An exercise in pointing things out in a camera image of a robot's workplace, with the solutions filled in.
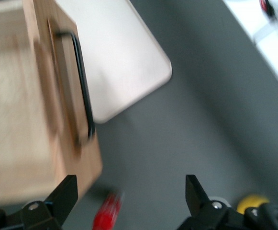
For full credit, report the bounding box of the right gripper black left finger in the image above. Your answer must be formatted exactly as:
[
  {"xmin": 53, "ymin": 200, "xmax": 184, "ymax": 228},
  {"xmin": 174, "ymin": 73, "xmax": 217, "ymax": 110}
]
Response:
[{"xmin": 0, "ymin": 174, "xmax": 79, "ymax": 230}]

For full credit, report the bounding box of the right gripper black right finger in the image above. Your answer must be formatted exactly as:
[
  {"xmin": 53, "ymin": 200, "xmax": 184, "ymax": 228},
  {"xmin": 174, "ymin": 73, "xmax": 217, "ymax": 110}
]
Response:
[{"xmin": 176, "ymin": 174, "xmax": 246, "ymax": 230}]

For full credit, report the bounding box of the wooden drawer front panel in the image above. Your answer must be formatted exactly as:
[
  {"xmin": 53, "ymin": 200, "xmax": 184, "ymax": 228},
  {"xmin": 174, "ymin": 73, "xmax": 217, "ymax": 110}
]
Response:
[{"xmin": 32, "ymin": 18, "xmax": 86, "ymax": 150}]

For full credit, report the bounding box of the red plaid cardboard box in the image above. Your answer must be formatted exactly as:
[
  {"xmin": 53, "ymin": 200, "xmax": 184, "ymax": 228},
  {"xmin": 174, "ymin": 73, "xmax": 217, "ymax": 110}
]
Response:
[{"xmin": 91, "ymin": 190, "xmax": 126, "ymax": 230}]

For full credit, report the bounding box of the yellow round object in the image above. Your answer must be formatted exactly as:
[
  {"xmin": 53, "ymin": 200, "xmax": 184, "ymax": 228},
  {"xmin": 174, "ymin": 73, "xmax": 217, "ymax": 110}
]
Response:
[{"xmin": 236, "ymin": 194, "xmax": 270, "ymax": 215}]

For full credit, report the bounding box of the white rounded plastic tray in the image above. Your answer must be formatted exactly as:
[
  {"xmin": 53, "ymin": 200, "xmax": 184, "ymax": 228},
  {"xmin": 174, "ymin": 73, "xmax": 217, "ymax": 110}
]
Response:
[{"xmin": 54, "ymin": 0, "xmax": 173, "ymax": 125}]

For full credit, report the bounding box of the red and black object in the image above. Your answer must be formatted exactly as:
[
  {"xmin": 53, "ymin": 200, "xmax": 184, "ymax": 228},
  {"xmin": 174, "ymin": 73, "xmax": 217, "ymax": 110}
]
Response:
[{"xmin": 259, "ymin": 0, "xmax": 275, "ymax": 12}]

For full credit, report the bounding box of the black metal drawer handle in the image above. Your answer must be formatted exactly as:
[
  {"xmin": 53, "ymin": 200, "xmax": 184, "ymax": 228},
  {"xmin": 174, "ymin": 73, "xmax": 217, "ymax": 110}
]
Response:
[{"xmin": 56, "ymin": 30, "xmax": 96, "ymax": 142}]

